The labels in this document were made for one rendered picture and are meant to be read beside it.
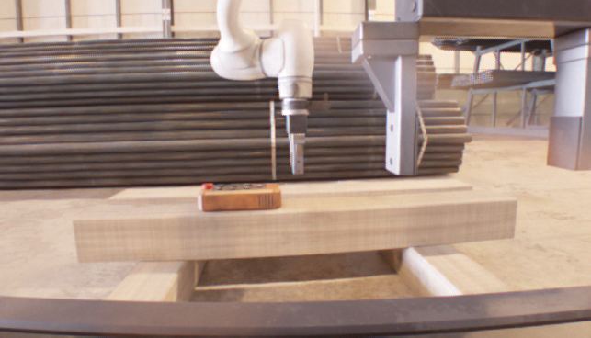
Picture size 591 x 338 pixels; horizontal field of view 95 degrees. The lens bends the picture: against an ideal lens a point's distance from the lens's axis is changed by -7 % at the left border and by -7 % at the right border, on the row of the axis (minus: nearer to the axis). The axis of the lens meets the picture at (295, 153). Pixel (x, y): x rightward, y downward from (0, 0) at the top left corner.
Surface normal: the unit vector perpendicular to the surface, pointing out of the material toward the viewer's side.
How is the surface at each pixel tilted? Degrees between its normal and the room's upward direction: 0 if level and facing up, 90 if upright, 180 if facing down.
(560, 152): 90
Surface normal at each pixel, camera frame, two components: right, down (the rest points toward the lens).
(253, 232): 0.08, 0.11
